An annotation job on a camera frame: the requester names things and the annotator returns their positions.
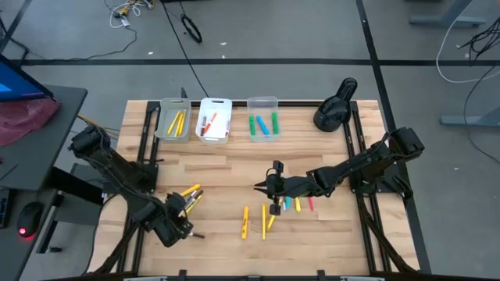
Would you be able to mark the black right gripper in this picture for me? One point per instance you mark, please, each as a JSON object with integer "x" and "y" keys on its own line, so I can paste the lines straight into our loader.
{"x": 289, "y": 186}

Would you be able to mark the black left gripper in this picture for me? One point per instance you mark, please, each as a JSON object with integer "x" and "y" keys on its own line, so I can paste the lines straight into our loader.
{"x": 176, "y": 230}

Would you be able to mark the teal highlighter marker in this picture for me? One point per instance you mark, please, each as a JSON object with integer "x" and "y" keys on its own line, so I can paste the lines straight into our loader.
{"x": 288, "y": 203}

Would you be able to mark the short yellow highlighter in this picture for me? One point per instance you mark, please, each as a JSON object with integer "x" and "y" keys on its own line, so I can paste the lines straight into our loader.
{"x": 270, "y": 222}

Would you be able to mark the fat yellow highlighter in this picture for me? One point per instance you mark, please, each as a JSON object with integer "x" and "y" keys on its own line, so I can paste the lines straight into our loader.
{"x": 245, "y": 222}

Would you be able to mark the pink marker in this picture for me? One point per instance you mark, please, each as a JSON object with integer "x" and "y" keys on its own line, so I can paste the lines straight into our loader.
{"x": 311, "y": 204}

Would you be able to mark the blue highlighter marker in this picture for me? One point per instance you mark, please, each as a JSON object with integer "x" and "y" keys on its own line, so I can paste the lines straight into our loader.
{"x": 263, "y": 125}

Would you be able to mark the green highlighter marker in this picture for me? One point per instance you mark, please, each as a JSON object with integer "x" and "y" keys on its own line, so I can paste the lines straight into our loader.
{"x": 275, "y": 123}
{"x": 252, "y": 125}

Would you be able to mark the orange and white marker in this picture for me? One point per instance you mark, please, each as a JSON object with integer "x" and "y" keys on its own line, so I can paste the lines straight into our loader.
{"x": 211, "y": 123}

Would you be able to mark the dark red marker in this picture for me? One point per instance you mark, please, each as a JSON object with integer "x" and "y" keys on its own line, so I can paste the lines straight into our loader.
{"x": 203, "y": 126}

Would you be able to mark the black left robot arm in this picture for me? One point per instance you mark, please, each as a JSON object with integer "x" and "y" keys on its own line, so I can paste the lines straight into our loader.
{"x": 117, "y": 171}

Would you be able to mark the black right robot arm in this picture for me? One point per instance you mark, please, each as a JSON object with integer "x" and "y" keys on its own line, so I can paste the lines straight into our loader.
{"x": 371, "y": 160}

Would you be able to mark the white plastic bin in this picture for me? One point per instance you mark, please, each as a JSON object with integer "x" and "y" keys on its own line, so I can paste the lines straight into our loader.
{"x": 218, "y": 129}

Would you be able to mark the clear plastic bin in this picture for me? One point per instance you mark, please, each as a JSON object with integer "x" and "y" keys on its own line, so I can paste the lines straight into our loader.
{"x": 263, "y": 109}

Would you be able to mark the grey plastic bin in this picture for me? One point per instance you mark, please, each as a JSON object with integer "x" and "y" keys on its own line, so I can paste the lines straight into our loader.
{"x": 164, "y": 136}

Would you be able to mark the black desk lamp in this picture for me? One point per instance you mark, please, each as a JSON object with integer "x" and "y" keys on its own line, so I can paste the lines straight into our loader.
{"x": 332, "y": 113}

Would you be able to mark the black computer mouse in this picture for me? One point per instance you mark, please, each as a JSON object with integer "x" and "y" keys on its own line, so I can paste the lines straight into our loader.
{"x": 30, "y": 218}

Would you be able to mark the black side desk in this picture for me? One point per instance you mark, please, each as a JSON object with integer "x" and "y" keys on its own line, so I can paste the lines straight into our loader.
{"x": 58, "y": 117}

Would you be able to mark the black keyboard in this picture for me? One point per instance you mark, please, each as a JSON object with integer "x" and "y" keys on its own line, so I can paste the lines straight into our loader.
{"x": 4, "y": 208}

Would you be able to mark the pink cloth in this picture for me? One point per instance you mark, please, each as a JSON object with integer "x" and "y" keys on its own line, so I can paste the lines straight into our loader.
{"x": 23, "y": 121}

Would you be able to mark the grey desk foot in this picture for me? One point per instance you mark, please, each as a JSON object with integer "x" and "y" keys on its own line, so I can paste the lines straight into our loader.
{"x": 445, "y": 20}
{"x": 468, "y": 120}

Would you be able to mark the blue-screen monitor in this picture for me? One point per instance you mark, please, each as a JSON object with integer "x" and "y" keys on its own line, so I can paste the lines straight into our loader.
{"x": 19, "y": 82}

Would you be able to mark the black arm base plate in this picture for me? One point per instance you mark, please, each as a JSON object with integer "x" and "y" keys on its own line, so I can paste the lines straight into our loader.
{"x": 390, "y": 179}
{"x": 150, "y": 183}

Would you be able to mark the black aluminium table frame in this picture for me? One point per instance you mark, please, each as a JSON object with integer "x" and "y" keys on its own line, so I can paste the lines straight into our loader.
{"x": 297, "y": 103}

